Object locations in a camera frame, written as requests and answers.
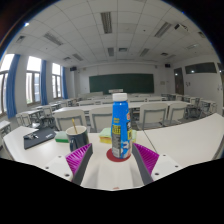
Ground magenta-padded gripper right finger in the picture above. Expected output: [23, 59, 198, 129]
[131, 142, 184, 186]

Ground dark interior wall window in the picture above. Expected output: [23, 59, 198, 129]
[184, 61, 218, 75]

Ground wooden stir stick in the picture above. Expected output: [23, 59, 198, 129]
[71, 117, 79, 135]

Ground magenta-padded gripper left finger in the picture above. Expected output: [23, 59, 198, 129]
[44, 143, 95, 186]

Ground white classroom desks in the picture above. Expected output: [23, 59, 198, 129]
[0, 92, 214, 134]

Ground ceiling projector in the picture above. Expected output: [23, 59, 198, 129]
[173, 22, 190, 33]

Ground ceiling lights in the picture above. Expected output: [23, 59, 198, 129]
[15, 10, 208, 63]

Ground white classroom chairs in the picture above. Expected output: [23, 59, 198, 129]
[14, 93, 218, 133]

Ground dark blue mug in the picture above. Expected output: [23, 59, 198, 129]
[65, 125, 91, 153]

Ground bunch of keys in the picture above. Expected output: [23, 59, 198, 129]
[27, 132, 40, 140]

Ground green chalkboard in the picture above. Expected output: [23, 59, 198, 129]
[88, 72, 155, 95]

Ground blue white-capped drink bottle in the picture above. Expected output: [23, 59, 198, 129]
[110, 92, 134, 160]

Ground classroom window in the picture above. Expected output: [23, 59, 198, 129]
[25, 55, 43, 105]
[51, 62, 64, 100]
[0, 53, 16, 116]

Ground yellow sticky note pad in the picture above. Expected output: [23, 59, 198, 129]
[98, 127, 138, 145]

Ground black notebook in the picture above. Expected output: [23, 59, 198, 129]
[22, 126, 57, 150]

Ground dark classroom door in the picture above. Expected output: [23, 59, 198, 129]
[173, 67, 185, 96]

